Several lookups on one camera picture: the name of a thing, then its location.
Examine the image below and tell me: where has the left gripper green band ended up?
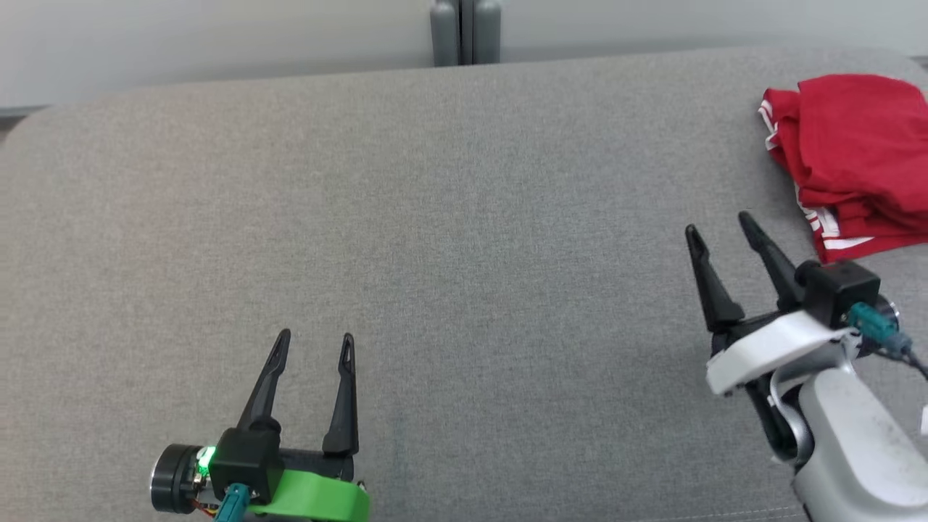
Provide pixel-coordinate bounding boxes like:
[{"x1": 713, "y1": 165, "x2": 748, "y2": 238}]
[{"x1": 150, "y1": 328, "x2": 370, "y2": 522}]

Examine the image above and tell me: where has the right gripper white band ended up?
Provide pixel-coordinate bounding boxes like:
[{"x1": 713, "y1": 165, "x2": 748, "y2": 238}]
[{"x1": 685, "y1": 211, "x2": 903, "y2": 396}]

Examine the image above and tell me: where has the red jersey with black number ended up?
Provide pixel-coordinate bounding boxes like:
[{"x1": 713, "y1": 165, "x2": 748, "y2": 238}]
[{"x1": 797, "y1": 185, "x2": 928, "y2": 263}]

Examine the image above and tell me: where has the red jersey with white trim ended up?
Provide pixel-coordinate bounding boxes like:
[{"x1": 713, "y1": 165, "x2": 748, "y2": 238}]
[{"x1": 758, "y1": 74, "x2": 928, "y2": 233}]

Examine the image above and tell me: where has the grey fabric sofa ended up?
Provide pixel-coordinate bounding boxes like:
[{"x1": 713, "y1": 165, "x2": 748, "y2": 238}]
[{"x1": 0, "y1": 47, "x2": 928, "y2": 522}]

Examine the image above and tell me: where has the left arm cable teal plug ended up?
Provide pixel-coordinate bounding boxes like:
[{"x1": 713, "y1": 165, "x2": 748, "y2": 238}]
[{"x1": 216, "y1": 484, "x2": 252, "y2": 522}]

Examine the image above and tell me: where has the arm cable teal plug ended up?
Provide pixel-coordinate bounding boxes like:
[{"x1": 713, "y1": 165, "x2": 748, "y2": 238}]
[
  {"x1": 216, "y1": 484, "x2": 252, "y2": 522},
  {"x1": 848, "y1": 303, "x2": 928, "y2": 381}
]

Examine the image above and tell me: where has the right arm cable teal plug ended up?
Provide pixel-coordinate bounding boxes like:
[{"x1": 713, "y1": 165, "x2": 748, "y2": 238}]
[{"x1": 848, "y1": 303, "x2": 928, "y2": 381}]

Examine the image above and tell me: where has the grey metal post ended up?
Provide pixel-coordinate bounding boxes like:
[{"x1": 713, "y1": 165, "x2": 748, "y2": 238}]
[{"x1": 429, "y1": 0, "x2": 502, "y2": 67}]

